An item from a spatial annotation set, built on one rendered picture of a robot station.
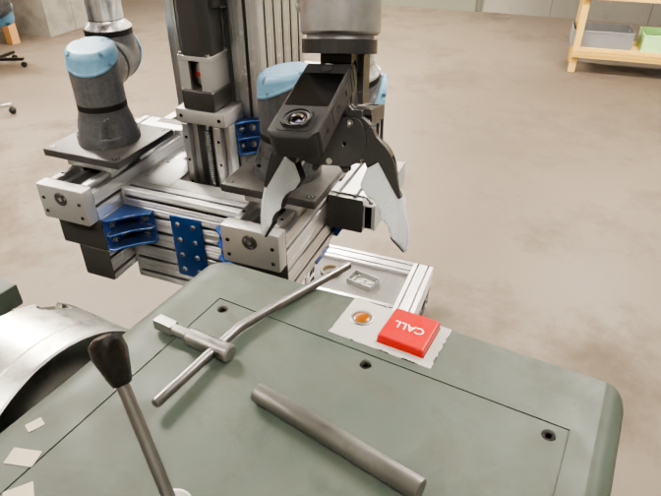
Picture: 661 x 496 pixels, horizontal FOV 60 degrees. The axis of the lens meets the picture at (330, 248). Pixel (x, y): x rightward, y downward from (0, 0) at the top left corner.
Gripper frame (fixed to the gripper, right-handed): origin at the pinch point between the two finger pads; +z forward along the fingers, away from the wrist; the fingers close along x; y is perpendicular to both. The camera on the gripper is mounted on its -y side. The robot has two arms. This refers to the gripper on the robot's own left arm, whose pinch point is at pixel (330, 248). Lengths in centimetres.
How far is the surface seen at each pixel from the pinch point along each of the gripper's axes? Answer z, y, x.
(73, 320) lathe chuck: 16.2, 4.8, 37.8
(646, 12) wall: -68, 816, -171
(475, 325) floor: 98, 191, -12
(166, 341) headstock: 14.8, 1.1, 21.0
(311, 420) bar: 16.0, -6.8, -0.3
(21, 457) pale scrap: 19.1, -17.0, 26.3
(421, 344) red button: 13.7, 8.1, -9.0
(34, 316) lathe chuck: 15.4, 2.9, 42.2
